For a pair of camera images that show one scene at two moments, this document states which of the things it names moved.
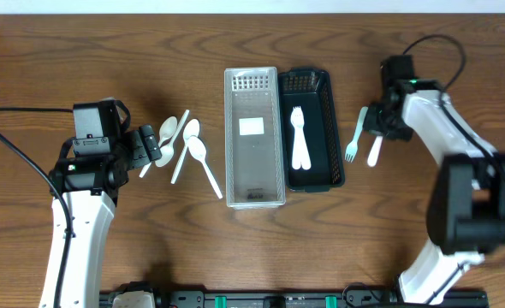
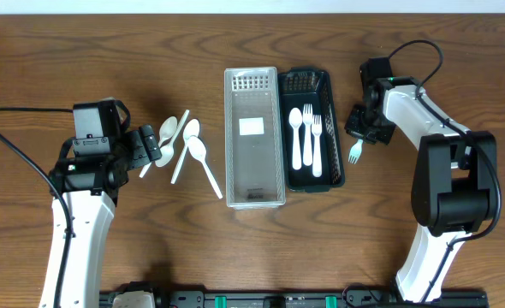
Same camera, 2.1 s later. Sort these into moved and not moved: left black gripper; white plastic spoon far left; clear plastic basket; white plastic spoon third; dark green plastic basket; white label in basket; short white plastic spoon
Moved: short white plastic spoon
Not moved: white label in basket; white plastic spoon far left; clear plastic basket; left black gripper; white plastic spoon third; dark green plastic basket
